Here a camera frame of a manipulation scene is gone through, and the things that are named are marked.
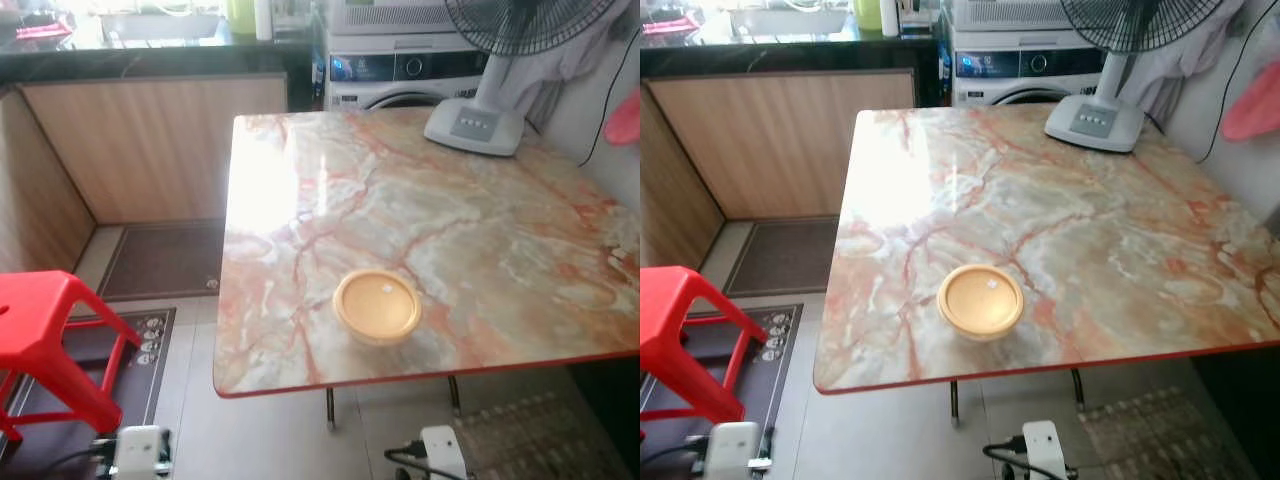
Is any yellow lidded food container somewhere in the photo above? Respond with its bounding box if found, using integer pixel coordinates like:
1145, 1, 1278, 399
332, 268, 423, 347
937, 263, 1026, 343

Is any red plastic stool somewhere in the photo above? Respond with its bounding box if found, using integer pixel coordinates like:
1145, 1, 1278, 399
640, 266, 769, 427
0, 270, 143, 442

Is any pink cloth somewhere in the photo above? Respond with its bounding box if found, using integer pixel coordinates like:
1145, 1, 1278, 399
604, 88, 641, 147
1220, 60, 1280, 143

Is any brown door mat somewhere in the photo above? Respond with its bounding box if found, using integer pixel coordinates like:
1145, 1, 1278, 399
97, 222, 227, 301
723, 218, 841, 298

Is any marble pattern table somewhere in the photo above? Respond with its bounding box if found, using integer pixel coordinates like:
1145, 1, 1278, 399
812, 102, 1280, 426
212, 106, 641, 431

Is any wooden cabinet panel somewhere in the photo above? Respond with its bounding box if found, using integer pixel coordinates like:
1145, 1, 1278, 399
640, 68, 917, 271
0, 72, 291, 273

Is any dark printed floor mat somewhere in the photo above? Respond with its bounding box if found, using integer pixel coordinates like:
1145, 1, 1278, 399
640, 305, 804, 453
0, 308, 178, 473

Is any grey hanging cloth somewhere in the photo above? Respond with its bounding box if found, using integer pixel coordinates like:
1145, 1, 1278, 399
490, 30, 603, 123
1120, 15, 1243, 121

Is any grey standing fan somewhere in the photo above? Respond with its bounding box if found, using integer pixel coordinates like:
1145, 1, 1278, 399
1045, 0, 1227, 154
424, 0, 617, 158

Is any beige patterned rug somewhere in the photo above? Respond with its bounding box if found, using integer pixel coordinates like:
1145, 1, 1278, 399
1080, 388, 1253, 480
455, 392, 603, 480

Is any black stone countertop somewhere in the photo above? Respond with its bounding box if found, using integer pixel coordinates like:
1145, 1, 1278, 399
0, 20, 316, 85
640, 15, 943, 79

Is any white tray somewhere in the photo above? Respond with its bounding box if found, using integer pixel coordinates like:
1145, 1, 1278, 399
728, 8, 851, 37
100, 12, 223, 42

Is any white washing machine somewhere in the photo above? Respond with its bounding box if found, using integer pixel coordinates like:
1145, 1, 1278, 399
950, 0, 1111, 108
325, 0, 501, 111

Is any thin black wall cable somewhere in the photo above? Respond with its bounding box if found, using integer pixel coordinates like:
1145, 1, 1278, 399
580, 30, 641, 167
1195, 0, 1280, 166

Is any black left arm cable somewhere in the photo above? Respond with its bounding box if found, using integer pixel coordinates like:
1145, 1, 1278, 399
35, 445, 117, 475
640, 438, 707, 469

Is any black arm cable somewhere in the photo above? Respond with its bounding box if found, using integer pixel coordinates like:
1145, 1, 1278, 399
640, 438, 707, 469
983, 438, 1031, 480
385, 445, 441, 480
35, 445, 117, 475

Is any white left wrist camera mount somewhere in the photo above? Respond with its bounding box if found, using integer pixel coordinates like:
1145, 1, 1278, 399
112, 426, 171, 480
700, 422, 767, 480

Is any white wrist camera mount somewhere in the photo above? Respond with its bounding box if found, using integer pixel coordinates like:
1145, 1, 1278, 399
1020, 421, 1069, 480
112, 426, 171, 480
420, 426, 469, 480
700, 422, 767, 480

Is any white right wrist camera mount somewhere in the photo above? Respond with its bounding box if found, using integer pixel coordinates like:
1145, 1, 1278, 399
420, 426, 469, 480
1020, 421, 1069, 480

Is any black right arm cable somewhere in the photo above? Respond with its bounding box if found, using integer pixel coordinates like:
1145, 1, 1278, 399
983, 438, 1031, 480
385, 445, 441, 480

